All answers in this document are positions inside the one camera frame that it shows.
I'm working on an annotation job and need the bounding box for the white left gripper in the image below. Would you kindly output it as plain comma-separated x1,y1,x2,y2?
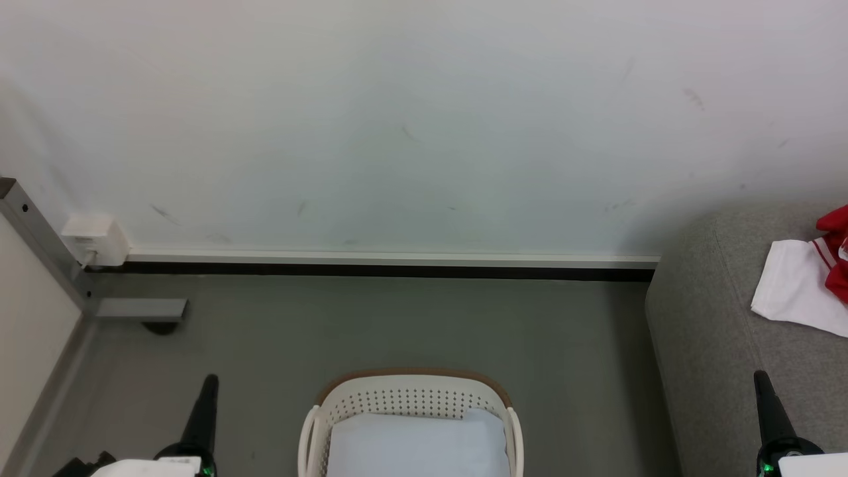
89,374,220,477

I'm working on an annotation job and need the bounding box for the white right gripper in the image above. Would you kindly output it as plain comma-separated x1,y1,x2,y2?
753,370,848,477

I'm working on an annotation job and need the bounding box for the grey fabric sofa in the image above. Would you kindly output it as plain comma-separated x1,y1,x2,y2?
645,202,848,477

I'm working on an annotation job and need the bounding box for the beige partition panel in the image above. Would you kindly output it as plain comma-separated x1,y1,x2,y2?
0,219,83,464

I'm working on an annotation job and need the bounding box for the white perforated laundry basket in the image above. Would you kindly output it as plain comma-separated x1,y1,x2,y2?
297,368,525,477

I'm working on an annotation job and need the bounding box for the pale blue basket liner cloth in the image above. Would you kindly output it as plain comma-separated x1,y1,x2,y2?
327,409,512,477

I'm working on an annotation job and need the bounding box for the white and black baseboard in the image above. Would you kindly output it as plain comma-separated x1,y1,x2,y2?
103,249,661,283

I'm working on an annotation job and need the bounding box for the grey metal foot bracket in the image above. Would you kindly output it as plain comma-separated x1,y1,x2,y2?
95,298,189,323

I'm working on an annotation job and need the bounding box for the white wall socket box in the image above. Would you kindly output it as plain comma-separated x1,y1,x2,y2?
61,214,129,268

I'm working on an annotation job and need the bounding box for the grey metal frame post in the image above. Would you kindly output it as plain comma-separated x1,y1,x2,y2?
0,177,99,317

